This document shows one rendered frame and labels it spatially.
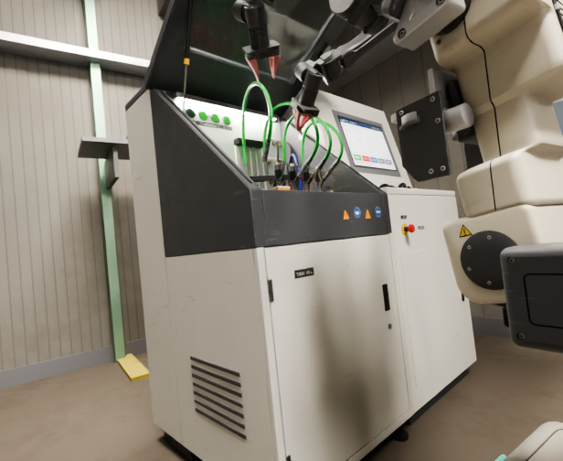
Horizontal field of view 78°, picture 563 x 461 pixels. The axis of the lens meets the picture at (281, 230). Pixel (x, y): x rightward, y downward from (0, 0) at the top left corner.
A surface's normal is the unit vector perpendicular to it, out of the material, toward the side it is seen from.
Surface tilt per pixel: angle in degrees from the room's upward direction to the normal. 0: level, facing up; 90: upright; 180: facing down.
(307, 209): 90
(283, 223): 90
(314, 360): 90
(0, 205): 90
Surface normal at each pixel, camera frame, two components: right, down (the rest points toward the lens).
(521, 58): -0.83, 0.07
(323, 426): 0.67, -0.11
